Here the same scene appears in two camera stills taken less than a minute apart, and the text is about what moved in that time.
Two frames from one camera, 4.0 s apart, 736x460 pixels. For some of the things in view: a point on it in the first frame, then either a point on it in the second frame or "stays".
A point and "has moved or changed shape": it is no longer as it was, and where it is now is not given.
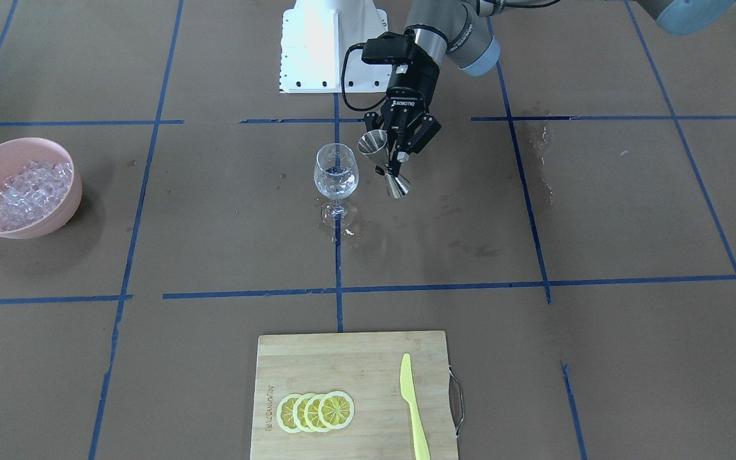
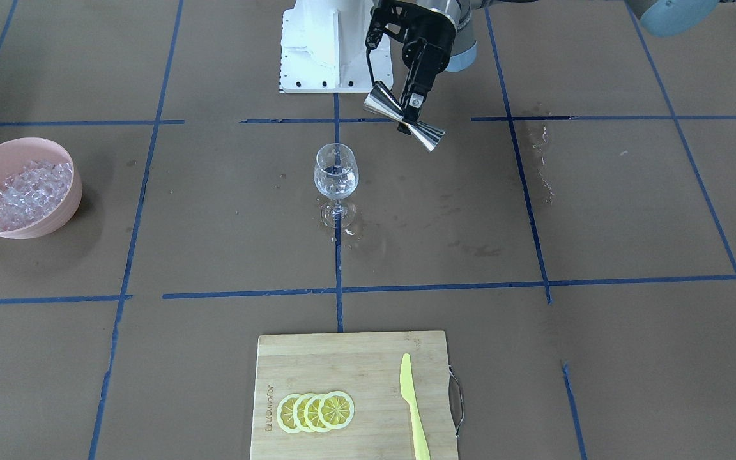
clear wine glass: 336,174 stays
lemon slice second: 299,413 stays
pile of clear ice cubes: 25,197 stays
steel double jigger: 374,144 has moved or changed shape
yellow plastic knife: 421,444 stays
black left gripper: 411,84 → 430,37
